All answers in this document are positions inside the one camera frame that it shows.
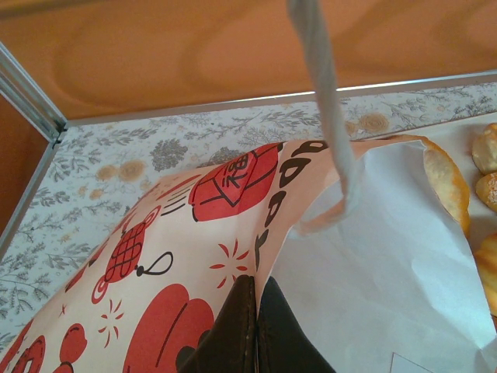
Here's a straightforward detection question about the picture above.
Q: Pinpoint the red white printed paper bag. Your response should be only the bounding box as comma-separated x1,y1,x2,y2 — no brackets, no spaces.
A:
0,0,497,373

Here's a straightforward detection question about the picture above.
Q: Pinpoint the pink plastic tray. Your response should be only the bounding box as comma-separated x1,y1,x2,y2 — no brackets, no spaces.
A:
372,112,497,323

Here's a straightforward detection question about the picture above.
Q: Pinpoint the sugared fake bread bun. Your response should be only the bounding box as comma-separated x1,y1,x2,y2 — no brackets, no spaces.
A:
475,172,497,214

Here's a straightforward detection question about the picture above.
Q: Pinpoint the floral tablecloth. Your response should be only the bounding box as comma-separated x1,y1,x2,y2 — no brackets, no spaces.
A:
0,81,497,343

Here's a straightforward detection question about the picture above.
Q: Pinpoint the aluminium frame bar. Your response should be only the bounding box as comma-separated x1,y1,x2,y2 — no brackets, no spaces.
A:
0,138,61,253
64,71,497,127

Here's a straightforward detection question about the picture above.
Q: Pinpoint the aluminium frame post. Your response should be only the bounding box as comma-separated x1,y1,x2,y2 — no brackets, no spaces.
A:
0,40,70,143

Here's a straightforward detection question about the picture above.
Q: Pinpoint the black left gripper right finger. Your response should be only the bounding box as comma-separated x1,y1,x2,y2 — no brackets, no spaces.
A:
255,275,339,373

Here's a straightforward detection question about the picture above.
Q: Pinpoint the long ridged fake bread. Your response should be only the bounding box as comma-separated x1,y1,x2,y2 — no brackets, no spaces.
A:
472,232,497,316

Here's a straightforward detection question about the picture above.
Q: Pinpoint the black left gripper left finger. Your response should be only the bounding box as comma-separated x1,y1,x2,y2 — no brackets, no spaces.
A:
174,275,259,373

